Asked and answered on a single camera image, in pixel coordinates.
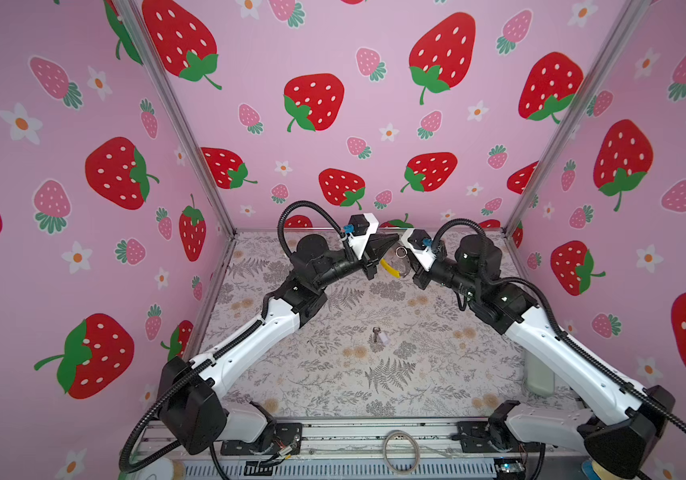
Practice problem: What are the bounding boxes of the metal keyring with yellow tag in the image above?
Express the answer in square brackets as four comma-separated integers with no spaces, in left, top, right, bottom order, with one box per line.
[380,243,412,280]

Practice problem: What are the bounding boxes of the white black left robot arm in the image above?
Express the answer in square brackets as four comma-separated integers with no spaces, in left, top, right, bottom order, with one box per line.
[156,233,399,454]

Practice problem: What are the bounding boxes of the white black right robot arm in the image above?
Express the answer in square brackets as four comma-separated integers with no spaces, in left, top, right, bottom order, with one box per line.
[401,229,674,479]

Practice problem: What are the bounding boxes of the white plastic case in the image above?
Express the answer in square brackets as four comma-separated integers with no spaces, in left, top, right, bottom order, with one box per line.
[524,350,555,397]

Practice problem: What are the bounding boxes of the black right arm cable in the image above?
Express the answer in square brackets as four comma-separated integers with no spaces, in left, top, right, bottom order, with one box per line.
[431,217,686,480]

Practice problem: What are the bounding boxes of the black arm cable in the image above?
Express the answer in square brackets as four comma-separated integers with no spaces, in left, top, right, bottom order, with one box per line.
[276,200,344,259]
[431,217,686,480]

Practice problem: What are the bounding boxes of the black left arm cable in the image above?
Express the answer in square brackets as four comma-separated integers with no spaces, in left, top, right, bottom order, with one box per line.
[276,200,344,259]

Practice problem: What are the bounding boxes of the aluminium corner post right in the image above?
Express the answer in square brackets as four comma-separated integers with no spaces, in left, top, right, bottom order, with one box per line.
[503,0,650,240]

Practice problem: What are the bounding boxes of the aluminium corner post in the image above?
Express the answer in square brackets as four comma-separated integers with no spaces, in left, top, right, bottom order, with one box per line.
[115,0,237,240]
[503,0,650,240]

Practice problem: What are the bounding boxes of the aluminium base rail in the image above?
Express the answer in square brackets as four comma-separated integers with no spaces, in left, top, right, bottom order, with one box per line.
[168,417,587,479]

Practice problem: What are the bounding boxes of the coiled beige cable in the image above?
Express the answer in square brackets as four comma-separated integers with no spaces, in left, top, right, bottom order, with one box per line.
[381,429,422,475]

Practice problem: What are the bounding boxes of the aluminium corner post left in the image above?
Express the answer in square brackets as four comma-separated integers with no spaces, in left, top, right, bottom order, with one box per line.
[115,0,237,240]

